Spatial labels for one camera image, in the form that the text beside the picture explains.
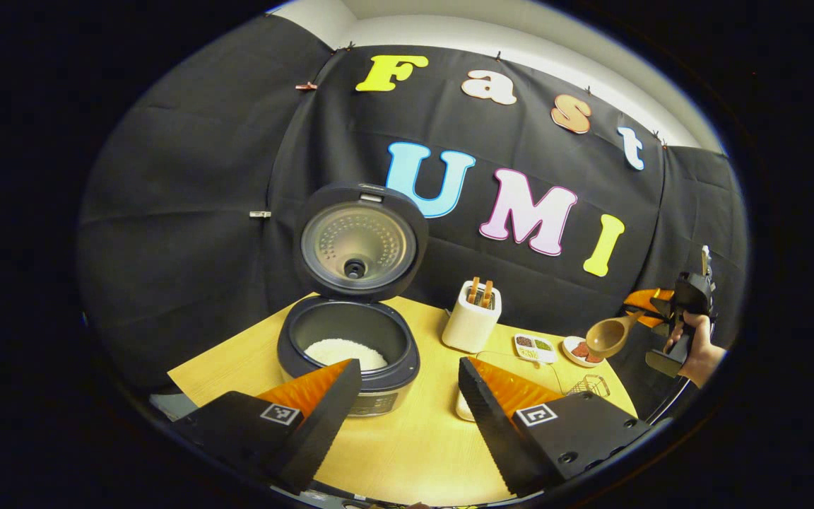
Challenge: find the dark grey rice cooker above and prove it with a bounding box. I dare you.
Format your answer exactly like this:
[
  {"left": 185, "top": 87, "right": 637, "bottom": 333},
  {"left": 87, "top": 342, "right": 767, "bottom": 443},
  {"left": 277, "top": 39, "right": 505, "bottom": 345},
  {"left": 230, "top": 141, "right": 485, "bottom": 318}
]
[{"left": 277, "top": 182, "right": 430, "bottom": 418}]

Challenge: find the white toaster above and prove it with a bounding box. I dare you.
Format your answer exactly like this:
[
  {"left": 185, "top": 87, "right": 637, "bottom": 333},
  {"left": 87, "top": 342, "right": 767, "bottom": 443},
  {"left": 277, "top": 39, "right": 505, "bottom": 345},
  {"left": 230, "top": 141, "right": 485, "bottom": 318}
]
[{"left": 442, "top": 280, "right": 503, "bottom": 353}]

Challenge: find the wire chopstick holder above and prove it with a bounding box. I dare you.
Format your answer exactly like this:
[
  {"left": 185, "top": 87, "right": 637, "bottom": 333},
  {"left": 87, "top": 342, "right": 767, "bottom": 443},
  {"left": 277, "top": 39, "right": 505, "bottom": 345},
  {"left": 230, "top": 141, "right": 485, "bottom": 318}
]
[{"left": 565, "top": 374, "right": 611, "bottom": 399}]

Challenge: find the wooden spoon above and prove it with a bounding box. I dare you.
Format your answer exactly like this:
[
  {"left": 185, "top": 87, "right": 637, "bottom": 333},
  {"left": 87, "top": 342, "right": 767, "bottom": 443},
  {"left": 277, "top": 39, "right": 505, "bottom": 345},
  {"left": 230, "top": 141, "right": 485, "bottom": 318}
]
[{"left": 585, "top": 310, "right": 644, "bottom": 359}]

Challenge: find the black backdrop cloth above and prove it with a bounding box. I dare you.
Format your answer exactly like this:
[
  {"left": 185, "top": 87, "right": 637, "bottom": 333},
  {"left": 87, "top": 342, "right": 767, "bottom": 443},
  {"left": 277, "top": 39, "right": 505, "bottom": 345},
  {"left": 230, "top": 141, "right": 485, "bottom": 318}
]
[{"left": 76, "top": 14, "right": 747, "bottom": 397}]

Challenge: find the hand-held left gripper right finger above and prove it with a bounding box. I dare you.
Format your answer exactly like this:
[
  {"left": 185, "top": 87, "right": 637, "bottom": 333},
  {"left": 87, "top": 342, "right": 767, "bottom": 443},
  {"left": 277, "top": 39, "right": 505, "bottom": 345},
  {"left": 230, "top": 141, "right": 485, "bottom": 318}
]
[{"left": 458, "top": 356, "right": 654, "bottom": 497}]

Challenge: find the white plate with red meat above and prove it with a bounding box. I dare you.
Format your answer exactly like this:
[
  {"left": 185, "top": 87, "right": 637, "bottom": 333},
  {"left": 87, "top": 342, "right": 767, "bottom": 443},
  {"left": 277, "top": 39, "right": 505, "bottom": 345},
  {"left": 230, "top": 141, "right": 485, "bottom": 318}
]
[{"left": 562, "top": 336, "right": 606, "bottom": 368}]

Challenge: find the white divided bean dish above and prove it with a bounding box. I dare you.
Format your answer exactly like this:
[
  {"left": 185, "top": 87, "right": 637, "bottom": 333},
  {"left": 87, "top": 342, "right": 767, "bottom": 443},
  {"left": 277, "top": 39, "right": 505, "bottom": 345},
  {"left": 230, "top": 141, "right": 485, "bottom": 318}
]
[{"left": 513, "top": 332, "right": 558, "bottom": 364}]

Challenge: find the white rice heap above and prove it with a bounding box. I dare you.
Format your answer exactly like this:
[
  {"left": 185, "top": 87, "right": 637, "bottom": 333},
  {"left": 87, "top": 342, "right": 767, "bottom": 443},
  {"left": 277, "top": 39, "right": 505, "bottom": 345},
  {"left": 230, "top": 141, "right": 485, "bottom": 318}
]
[{"left": 304, "top": 338, "right": 389, "bottom": 372}]

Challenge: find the clear container of rice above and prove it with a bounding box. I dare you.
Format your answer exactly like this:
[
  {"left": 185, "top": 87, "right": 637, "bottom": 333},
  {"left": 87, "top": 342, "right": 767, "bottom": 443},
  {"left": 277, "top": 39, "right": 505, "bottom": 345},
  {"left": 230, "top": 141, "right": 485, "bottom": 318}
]
[{"left": 454, "top": 351, "right": 567, "bottom": 423}]

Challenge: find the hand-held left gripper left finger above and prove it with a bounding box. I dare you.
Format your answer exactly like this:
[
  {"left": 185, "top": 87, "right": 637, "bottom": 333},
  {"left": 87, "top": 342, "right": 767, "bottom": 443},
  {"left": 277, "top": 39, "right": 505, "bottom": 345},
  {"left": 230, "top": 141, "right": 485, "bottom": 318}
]
[{"left": 170, "top": 358, "right": 364, "bottom": 496}]

